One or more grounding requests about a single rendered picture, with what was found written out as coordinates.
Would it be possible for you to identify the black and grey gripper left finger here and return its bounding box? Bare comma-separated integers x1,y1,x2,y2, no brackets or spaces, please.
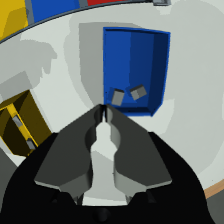
0,104,104,224

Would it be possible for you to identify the blue bin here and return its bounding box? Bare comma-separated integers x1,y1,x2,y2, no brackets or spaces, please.
103,27,171,117

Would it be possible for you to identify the grey metal block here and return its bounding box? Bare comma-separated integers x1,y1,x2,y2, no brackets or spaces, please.
130,84,147,100
12,115,23,127
26,138,37,149
111,89,125,106

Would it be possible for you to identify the yellow bin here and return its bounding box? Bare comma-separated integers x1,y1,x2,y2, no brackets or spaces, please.
0,89,52,157

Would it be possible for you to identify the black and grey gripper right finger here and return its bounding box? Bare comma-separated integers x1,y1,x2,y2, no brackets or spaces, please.
104,104,215,224

